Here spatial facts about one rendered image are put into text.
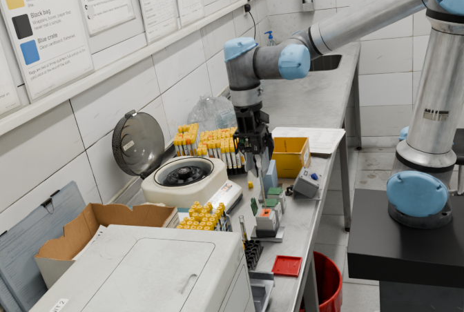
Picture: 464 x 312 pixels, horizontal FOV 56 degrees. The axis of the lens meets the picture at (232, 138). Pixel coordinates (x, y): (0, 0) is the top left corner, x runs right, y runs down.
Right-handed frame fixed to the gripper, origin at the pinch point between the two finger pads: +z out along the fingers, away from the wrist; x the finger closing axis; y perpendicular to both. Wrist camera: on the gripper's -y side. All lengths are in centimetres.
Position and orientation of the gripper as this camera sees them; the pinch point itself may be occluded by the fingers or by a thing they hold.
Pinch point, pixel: (259, 171)
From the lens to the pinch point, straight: 115.8
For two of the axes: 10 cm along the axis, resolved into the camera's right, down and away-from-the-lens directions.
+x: 9.5, -0.3, -3.1
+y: -2.7, 4.2, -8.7
